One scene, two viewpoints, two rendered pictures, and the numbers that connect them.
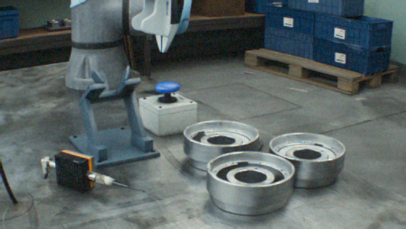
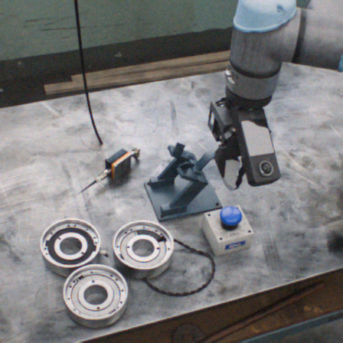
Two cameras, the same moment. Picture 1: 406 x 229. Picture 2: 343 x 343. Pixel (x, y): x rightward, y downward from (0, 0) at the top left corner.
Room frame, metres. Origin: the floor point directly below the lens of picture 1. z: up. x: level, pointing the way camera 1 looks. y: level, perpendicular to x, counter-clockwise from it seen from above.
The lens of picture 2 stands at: (0.85, -0.62, 1.67)
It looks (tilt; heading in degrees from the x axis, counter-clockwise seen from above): 47 degrees down; 99
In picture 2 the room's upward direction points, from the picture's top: 6 degrees clockwise
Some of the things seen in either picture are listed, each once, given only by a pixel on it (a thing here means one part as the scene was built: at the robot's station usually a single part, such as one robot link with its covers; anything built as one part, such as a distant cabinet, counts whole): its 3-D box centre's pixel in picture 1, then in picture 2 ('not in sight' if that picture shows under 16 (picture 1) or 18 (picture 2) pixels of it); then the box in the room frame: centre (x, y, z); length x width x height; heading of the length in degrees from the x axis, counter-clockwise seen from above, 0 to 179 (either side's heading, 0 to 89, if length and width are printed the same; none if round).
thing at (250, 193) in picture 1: (250, 182); (70, 248); (0.59, -0.05, 0.82); 0.10 x 0.10 x 0.04
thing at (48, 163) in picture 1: (87, 176); (108, 169); (0.60, 0.15, 0.82); 0.17 x 0.02 x 0.04; 62
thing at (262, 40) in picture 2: not in sight; (263, 30); (0.84, 0.08, 1.24); 0.09 x 0.08 x 0.11; 5
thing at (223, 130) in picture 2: not in sight; (242, 114); (0.83, 0.09, 1.08); 0.09 x 0.08 x 0.12; 121
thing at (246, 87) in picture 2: not in sight; (250, 76); (0.84, 0.08, 1.16); 0.08 x 0.08 x 0.05
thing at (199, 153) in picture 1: (221, 146); (142, 250); (0.72, -0.02, 0.82); 0.10 x 0.10 x 0.04
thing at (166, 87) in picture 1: (167, 97); (229, 221); (0.85, 0.06, 0.85); 0.04 x 0.04 x 0.05
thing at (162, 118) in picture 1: (166, 111); (230, 230); (0.86, 0.06, 0.82); 0.08 x 0.07 x 0.05; 33
